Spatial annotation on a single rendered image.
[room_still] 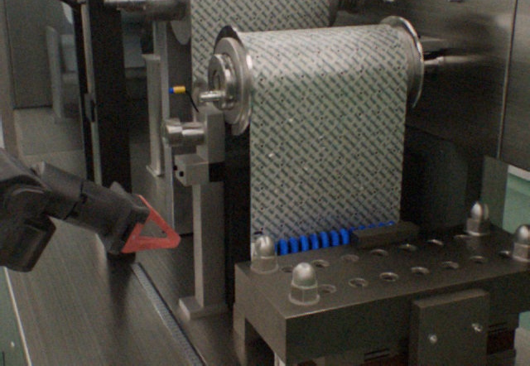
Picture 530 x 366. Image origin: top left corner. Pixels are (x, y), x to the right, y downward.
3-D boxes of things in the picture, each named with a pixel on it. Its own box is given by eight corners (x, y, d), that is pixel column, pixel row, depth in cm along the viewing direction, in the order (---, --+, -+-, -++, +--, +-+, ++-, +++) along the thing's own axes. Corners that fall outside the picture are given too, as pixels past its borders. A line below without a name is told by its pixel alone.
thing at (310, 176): (250, 255, 106) (249, 125, 101) (397, 230, 115) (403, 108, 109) (252, 257, 106) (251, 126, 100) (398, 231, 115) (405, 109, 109)
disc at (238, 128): (212, 118, 113) (211, 16, 108) (214, 118, 113) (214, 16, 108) (249, 150, 100) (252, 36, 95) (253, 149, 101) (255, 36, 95)
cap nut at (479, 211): (457, 228, 112) (460, 199, 111) (479, 224, 114) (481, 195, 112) (474, 237, 109) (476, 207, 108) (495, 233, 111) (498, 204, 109)
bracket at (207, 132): (175, 305, 117) (169, 108, 108) (216, 298, 120) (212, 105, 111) (186, 320, 113) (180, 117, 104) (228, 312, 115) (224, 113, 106)
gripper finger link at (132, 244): (171, 272, 100) (106, 247, 95) (156, 251, 106) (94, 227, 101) (196, 225, 99) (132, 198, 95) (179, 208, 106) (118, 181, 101)
